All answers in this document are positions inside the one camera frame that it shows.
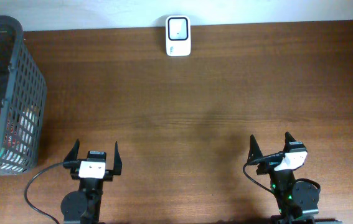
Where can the white barcode scanner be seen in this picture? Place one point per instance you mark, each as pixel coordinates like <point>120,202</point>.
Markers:
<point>178,36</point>

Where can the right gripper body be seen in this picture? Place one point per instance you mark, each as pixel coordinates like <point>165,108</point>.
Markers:
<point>266,168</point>

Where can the grey plastic mesh basket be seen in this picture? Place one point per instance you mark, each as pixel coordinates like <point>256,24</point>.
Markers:
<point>22,84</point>

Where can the white patterned packet in basket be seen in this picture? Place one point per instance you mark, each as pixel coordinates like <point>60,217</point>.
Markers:
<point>19,140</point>

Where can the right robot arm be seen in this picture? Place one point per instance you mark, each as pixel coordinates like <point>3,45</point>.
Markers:
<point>297,199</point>

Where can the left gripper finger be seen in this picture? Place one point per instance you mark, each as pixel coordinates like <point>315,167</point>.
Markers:
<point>117,165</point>
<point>70,159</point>

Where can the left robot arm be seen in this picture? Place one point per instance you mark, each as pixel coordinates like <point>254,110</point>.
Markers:
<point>84,204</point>

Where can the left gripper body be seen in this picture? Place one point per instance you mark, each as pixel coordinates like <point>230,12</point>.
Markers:
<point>108,174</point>

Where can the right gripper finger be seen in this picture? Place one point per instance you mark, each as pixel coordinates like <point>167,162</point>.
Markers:
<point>288,139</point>
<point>254,155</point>

